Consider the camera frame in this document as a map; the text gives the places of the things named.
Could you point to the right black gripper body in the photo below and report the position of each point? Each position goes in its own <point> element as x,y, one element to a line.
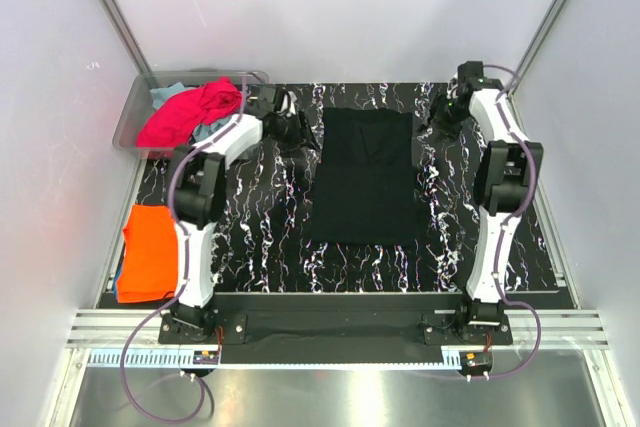
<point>448,117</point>

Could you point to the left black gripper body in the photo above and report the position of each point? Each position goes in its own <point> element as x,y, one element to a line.
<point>287,130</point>

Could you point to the black polo shirt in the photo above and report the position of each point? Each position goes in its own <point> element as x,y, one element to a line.
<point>363,191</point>

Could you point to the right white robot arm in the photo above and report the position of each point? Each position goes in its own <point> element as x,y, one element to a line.
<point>504,188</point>

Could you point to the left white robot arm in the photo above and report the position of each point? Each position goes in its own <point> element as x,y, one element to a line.
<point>197,199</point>

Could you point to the pink t-shirt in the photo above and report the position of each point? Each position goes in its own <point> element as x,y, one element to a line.
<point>185,112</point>

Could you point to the clear plastic bin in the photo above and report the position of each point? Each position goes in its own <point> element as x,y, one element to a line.
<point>138,106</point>

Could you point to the grey-blue t-shirt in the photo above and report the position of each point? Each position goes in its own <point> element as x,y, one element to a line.
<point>165,94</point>

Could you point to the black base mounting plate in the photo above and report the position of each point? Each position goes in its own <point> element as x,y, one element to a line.
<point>421,303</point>

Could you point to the folded orange t-shirt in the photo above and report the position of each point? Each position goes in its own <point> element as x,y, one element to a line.
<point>149,270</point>

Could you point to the folded blue t-shirt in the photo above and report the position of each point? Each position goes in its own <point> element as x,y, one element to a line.
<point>115,286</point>

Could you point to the right aluminium frame post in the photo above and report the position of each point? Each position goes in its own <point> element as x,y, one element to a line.
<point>544,29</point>

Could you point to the aluminium frame post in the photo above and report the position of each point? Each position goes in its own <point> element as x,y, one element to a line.
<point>126,35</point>
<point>544,29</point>

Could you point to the left aluminium frame post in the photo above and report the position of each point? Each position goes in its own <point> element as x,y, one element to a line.
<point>126,35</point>

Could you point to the aluminium front rail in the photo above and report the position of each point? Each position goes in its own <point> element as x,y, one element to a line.
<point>109,328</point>

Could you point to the white slotted cable duct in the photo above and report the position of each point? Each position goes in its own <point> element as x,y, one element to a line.
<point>202,358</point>

